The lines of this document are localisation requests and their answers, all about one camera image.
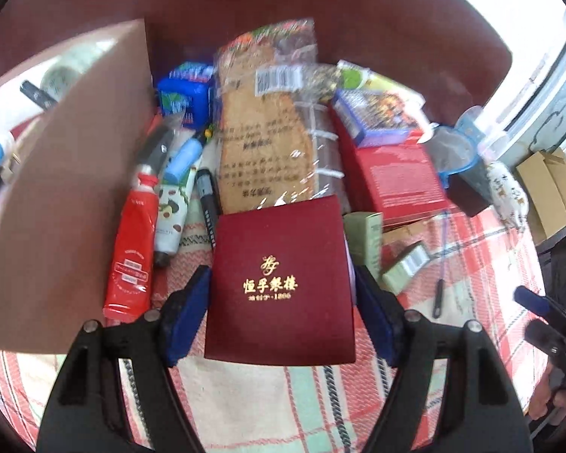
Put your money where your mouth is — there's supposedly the person's right hand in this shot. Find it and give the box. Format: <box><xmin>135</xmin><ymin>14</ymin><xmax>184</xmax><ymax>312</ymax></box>
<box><xmin>528</xmin><ymin>363</ymin><xmax>566</xmax><ymax>421</ymax></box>

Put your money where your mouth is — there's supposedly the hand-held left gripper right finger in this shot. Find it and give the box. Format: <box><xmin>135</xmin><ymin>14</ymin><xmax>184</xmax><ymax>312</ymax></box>
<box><xmin>356</xmin><ymin>267</ymin><xmax>531</xmax><ymax>453</ymax></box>

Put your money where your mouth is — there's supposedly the green white small box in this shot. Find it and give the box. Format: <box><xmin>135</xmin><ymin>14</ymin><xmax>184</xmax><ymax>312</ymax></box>
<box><xmin>380</xmin><ymin>240</ymin><xmax>431</xmax><ymax>296</ymax></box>

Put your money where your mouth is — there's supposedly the blue tissue pack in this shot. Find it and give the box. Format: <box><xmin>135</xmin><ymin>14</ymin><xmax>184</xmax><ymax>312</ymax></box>
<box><xmin>157</xmin><ymin>60</ymin><xmax>218</xmax><ymax>130</ymax></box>

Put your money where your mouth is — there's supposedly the green white packet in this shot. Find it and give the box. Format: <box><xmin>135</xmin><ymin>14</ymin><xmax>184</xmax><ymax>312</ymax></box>
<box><xmin>335</xmin><ymin>60</ymin><xmax>425</xmax><ymax>105</ymax></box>

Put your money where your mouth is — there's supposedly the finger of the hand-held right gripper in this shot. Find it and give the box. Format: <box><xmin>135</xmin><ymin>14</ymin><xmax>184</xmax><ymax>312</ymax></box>
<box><xmin>514</xmin><ymin>285</ymin><xmax>566</xmax><ymax>324</ymax></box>

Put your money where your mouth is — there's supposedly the black marker pen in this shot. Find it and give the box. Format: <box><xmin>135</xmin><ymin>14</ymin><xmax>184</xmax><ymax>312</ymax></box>
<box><xmin>194</xmin><ymin>167</ymin><xmax>220</xmax><ymax>251</ymax></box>

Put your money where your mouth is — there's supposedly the clear snack bag brown label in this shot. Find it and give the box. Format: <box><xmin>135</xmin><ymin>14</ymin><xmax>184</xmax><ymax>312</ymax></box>
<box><xmin>214</xmin><ymin>19</ymin><xmax>352</xmax><ymax>218</ymax></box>

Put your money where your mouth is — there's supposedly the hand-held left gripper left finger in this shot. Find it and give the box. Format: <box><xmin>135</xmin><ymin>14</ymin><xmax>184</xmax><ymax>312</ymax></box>
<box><xmin>37</xmin><ymin>267</ymin><xmax>213</xmax><ymax>453</ymax></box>

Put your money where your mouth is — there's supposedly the black small device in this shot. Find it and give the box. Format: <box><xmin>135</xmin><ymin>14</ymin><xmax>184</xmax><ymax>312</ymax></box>
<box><xmin>20</xmin><ymin>80</ymin><xmax>57</xmax><ymax>109</ymax></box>

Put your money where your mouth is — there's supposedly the open brown cardboard box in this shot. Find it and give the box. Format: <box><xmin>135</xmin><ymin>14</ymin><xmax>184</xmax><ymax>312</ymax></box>
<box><xmin>515</xmin><ymin>148</ymin><xmax>566</xmax><ymax>243</ymax></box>

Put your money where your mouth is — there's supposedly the white patterned cream tube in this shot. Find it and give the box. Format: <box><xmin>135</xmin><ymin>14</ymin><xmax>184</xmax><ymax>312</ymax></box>
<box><xmin>152</xmin><ymin>142</ymin><xmax>218</xmax><ymax>267</ymax></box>

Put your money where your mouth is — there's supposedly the purple pen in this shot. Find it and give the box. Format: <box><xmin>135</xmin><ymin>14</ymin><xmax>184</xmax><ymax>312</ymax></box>
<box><xmin>433</xmin><ymin>210</ymin><xmax>454</xmax><ymax>319</ymax></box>

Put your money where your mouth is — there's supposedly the purple printed small box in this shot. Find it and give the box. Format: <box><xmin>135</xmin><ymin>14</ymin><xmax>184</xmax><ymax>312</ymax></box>
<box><xmin>332</xmin><ymin>89</ymin><xmax>423</xmax><ymax>148</ymax></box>

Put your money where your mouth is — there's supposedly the red cream tube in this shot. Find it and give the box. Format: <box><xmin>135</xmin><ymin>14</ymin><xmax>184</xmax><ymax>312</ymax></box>
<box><xmin>103</xmin><ymin>125</ymin><xmax>177</xmax><ymax>324</ymax></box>

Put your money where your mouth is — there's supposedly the dark red gift box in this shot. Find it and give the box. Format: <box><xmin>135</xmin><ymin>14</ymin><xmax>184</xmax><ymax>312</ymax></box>
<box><xmin>204</xmin><ymin>194</ymin><xmax>357</xmax><ymax>366</ymax></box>

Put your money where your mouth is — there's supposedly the dark brown small box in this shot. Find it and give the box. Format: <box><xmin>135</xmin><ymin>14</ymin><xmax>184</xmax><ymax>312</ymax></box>
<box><xmin>450</xmin><ymin>170</ymin><xmax>494</xmax><ymax>218</ymax></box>

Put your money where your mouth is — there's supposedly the light blue tube black cap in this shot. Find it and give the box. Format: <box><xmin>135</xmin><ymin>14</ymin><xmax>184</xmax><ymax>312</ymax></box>
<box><xmin>163</xmin><ymin>129</ymin><xmax>206</xmax><ymax>185</ymax></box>

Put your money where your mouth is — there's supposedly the dark wooden headboard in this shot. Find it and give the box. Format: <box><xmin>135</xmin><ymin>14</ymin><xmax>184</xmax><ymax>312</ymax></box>
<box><xmin>0</xmin><ymin>0</ymin><xmax>512</xmax><ymax>119</ymax></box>

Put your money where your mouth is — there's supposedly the cardboard container box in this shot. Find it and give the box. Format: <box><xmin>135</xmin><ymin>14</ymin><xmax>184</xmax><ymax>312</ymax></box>
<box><xmin>0</xmin><ymin>19</ymin><xmax>158</xmax><ymax>354</ymax></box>

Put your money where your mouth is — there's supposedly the long red box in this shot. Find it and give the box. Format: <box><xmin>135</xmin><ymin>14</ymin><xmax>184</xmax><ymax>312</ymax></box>
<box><xmin>330</xmin><ymin>108</ymin><xmax>451</xmax><ymax>220</ymax></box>

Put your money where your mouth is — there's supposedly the blue hand net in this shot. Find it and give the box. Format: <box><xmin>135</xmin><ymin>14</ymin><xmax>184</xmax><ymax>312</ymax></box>
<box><xmin>420</xmin><ymin>104</ymin><xmax>496</xmax><ymax>190</ymax></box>

